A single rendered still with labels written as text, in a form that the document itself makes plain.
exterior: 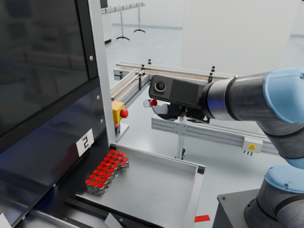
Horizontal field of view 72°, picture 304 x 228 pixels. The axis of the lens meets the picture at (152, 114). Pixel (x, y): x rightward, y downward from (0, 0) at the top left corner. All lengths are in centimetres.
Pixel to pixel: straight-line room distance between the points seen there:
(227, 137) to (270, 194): 99
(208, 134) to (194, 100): 127
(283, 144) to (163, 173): 51
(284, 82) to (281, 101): 2
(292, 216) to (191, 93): 42
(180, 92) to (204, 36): 160
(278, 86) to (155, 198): 54
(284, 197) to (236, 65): 150
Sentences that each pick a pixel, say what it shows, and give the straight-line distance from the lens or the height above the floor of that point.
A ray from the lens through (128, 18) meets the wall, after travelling 951.
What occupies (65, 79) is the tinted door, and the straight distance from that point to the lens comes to 64.
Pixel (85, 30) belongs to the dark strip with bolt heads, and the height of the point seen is 136.
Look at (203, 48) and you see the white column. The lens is 202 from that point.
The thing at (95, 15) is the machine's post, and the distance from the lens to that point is 73.
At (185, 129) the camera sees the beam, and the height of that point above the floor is 50.
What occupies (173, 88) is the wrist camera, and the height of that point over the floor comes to 131.
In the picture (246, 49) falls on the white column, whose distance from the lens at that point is 201.
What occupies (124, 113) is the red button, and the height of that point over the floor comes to 101.
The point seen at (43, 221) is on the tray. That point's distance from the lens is 77.
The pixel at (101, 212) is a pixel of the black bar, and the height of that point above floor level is 90.
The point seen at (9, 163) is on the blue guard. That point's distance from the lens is 56.
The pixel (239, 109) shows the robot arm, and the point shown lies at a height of 132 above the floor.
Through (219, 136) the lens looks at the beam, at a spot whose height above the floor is 50.
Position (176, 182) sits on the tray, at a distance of 78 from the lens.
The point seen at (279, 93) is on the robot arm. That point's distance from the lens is 31.
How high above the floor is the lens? 148
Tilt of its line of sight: 32 degrees down
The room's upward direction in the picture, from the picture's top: straight up
